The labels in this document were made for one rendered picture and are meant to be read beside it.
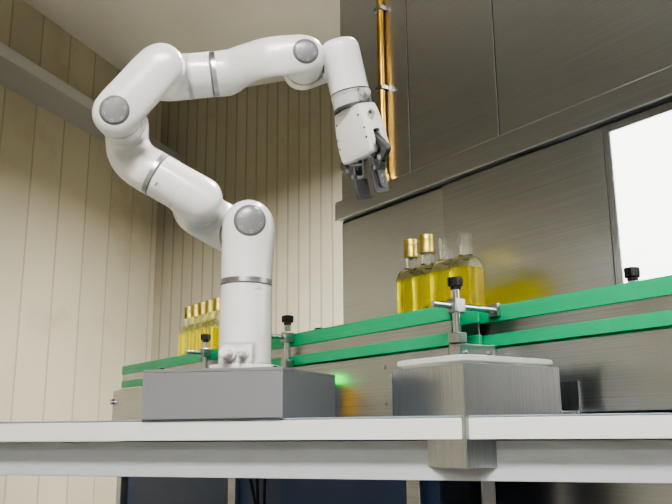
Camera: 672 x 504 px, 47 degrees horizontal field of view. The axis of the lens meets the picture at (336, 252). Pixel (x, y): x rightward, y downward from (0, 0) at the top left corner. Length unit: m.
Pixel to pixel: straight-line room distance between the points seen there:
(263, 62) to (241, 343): 0.50
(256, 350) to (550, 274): 0.66
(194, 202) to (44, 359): 2.78
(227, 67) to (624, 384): 0.88
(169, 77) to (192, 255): 3.51
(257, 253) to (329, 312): 3.05
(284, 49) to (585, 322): 0.72
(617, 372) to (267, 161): 3.68
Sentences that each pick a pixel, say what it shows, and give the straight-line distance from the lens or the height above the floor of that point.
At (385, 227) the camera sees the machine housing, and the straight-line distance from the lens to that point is 2.17.
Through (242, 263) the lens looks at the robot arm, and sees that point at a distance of 1.41.
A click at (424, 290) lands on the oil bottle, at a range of 1.74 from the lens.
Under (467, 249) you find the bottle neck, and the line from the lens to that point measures 1.70.
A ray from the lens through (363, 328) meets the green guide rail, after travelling 1.73.
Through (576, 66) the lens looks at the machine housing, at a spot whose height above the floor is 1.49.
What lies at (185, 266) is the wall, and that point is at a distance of 4.90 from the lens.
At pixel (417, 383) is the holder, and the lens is 1.28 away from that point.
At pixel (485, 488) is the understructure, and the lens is 1.69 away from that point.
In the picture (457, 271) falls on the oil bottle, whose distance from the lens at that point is 1.68.
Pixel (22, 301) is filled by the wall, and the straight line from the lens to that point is 4.04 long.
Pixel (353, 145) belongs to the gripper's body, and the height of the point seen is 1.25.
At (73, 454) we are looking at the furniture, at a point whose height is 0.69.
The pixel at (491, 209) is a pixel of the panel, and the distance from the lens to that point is 1.84.
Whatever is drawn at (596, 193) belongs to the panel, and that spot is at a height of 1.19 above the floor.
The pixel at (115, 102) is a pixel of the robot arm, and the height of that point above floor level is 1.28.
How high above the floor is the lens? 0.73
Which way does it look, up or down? 13 degrees up
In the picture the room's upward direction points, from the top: 1 degrees counter-clockwise
